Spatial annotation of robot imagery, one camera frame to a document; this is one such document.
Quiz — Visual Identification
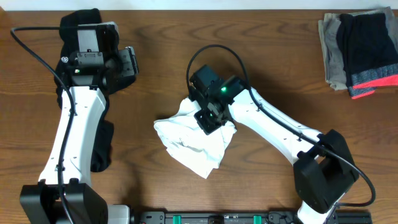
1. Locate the white t-shirt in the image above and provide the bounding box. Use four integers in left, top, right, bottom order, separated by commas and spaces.
154, 98, 236, 179

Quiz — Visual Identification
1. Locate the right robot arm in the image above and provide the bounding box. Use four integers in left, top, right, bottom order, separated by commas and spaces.
189, 75, 359, 223

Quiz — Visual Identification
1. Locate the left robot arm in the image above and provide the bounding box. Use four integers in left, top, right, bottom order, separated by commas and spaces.
20, 47, 139, 223

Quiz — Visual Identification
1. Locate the black t-shirt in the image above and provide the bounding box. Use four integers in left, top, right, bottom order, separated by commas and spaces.
55, 8, 119, 172

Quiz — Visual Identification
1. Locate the grey folded garment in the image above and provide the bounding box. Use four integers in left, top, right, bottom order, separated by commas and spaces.
318, 7, 397, 91

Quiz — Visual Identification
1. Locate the black folded shorts red trim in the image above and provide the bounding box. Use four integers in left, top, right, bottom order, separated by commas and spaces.
336, 12, 397, 99

